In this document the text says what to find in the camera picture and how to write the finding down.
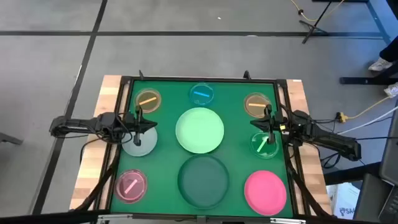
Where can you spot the dark desk frame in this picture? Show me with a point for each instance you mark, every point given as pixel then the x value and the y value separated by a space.
pixel 377 21

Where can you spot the green table mat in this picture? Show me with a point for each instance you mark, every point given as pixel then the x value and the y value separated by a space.
pixel 236 161

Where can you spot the pink plastic plate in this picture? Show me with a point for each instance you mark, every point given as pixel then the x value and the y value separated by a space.
pixel 265 193

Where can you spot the black floor bar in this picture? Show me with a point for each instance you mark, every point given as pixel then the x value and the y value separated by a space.
pixel 351 174

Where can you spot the black crossbar with silver brackets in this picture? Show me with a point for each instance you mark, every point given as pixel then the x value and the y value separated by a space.
pixel 46 219

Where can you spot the large light green plastic plate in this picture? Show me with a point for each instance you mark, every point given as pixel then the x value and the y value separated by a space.
pixel 199 130

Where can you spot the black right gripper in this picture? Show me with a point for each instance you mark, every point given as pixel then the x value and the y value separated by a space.
pixel 270 137

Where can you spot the black tripod stand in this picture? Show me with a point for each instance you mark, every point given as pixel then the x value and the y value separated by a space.
pixel 312 28

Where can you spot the large dark green plastic plate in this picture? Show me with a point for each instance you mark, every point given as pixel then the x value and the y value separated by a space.
pixel 203 182

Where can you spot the grey floor object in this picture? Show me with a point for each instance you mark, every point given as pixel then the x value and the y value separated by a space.
pixel 9 139

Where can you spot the small grey plastic plate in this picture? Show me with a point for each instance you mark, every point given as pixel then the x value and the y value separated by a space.
pixel 147 146

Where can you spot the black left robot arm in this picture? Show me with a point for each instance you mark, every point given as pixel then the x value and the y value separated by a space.
pixel 77 125

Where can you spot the person's leg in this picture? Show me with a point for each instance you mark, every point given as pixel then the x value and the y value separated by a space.
pixel 391 49

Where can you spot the transparent green plastic dish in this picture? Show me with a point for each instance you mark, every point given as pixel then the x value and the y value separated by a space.
pixel 259 151

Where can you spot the grey cabinet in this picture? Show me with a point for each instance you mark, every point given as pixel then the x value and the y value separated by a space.
pixel 376 199

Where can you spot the transparent pink plastic dish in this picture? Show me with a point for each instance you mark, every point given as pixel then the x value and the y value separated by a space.
pixel 136 193

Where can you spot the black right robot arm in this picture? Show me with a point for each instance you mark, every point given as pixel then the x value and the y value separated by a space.
pixel 329 140

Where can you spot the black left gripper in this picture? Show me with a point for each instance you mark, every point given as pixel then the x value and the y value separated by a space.
pixel 137 137

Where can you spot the person's shoe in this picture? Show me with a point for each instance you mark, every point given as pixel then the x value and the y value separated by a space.
pixel 392 90
pixel 380 64

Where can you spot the white cardboard box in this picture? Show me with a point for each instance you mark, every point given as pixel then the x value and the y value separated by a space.
pixel 345 202

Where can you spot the transparent blue plastic dish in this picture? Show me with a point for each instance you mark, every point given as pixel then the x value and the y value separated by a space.
pixel 201 98

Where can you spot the transparent orange plastic dish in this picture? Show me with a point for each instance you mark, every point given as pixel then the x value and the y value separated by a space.
pixel 152 105
pixel 252 110

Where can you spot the black desk foot bar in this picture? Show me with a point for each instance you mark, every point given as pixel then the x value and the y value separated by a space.
pixel 363 80

